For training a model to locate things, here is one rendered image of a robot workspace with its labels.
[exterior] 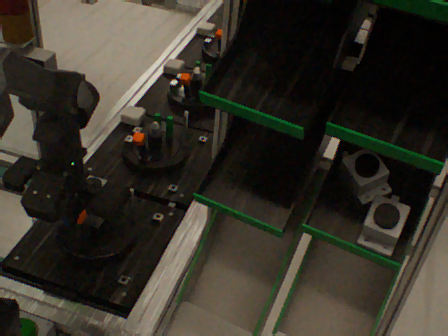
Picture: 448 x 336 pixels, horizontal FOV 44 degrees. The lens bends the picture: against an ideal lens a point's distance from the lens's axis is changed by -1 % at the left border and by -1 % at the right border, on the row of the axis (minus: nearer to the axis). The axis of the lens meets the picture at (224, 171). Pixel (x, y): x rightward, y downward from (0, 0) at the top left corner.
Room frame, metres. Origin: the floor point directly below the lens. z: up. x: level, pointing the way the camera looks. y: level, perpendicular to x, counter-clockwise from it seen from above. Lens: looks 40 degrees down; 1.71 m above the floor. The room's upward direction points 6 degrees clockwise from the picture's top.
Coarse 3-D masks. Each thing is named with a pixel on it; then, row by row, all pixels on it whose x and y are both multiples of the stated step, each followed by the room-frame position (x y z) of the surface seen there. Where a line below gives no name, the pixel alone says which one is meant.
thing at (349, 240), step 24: (336, 168) 0.60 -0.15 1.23; (408, 168) 0.60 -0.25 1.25; (336, 192) 0.57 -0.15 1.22; (408, 192) 0.56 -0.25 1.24; (312, 216) 0.54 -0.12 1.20; (336, 216) 0.54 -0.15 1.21; (360, 216) 0.53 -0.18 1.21; (408, 216) 0.53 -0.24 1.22; (336, 240) 0.49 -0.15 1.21; (408, 240) 0.49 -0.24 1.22; (384, 264) 0.47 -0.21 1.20
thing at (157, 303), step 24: (216, 0) 1.77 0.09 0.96; (192, 24) 1.57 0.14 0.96; (168, 48) 1.40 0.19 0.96; (96, 144) 0.94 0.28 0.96; (192, 216) 0.75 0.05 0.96; (192, 240) 0.69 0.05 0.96; (168, 264) 0.63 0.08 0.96; (144, 288) 0.57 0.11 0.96; (168, 288) 0.58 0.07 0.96; (144, 312) 0.53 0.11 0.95; (168, 312) 0.56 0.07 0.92
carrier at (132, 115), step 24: (120, 120) 1.02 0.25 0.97; (144, 120) 1.03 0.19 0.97; (168, 120) 0.95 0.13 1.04; (120, 144) 0.94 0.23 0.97; (168, 144) 0.93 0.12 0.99; (192, 144) 0.96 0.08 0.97; (96, 168) 0.85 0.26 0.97; (120, 168) 0.86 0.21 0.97; (144, 168) 0.85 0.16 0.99; (168, 168) 0.86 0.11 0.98; (192, 168) 0.88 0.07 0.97; (144, 192) 0.80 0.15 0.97; (192, 192) 0.81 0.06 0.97
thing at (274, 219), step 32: (256, 128) 0.66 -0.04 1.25; (320, 128) 0.65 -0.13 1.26; (224, 160) 0.61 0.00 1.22; (256, 160) 0.61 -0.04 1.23; (288, 160) 0.61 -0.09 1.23; (320, 160) 0.61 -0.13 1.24; (224, 192) 0.57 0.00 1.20; (256, 192) 0.56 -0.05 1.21; (288, 192) 0.56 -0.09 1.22; (256, 224) 0.51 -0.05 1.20; (288, 224) 0.52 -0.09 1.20
